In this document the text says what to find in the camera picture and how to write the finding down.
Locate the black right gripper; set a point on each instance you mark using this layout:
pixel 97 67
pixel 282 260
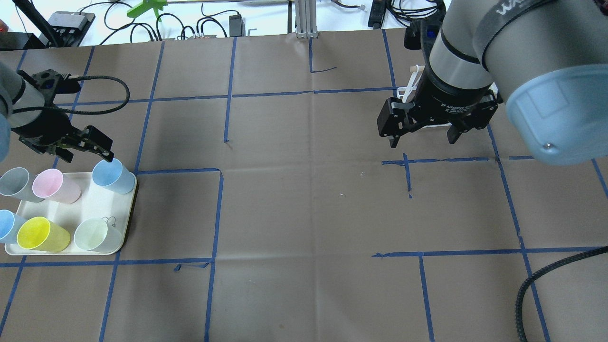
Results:
pixel 449 98

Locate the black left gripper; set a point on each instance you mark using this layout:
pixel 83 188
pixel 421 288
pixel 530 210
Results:
pixel 42 129

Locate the light blue plastic cup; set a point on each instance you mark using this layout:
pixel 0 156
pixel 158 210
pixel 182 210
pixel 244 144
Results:
pixel 113 176

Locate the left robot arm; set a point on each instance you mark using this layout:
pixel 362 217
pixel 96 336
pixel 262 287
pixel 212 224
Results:
pixel 28 110

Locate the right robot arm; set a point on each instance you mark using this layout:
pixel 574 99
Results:
pixel 545 59

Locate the pink plastic cup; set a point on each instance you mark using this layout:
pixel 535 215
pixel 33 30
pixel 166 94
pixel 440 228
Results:
pixel 54 185

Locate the grey plastic cup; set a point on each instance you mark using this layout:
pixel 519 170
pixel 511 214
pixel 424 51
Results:
pixel 17 183

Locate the pale green plastic cup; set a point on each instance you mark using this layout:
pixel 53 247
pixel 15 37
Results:
pixel 98 234

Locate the yellow plastic cup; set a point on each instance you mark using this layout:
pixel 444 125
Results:
pixel 41 234

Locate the cream serving tray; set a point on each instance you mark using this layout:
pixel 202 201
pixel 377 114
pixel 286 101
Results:
pixel 95 201

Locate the green grabber tool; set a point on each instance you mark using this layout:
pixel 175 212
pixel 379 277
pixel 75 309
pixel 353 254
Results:
pixel 146 5

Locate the black power adapter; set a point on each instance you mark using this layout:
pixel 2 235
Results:
pixel 236 25

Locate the white wire cup rack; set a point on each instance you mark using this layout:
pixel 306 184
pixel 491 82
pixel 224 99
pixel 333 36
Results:
pixel 409 88

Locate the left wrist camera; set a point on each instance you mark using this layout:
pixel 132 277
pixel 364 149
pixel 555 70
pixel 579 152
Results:
pixel 51 81

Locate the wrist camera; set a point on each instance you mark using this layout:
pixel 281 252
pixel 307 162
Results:
pixel 421 34
pixel 51 81

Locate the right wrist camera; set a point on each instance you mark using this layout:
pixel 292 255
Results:
pixel 421 34

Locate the aluminium frame post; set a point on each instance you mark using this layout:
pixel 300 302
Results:
pixel 306 19

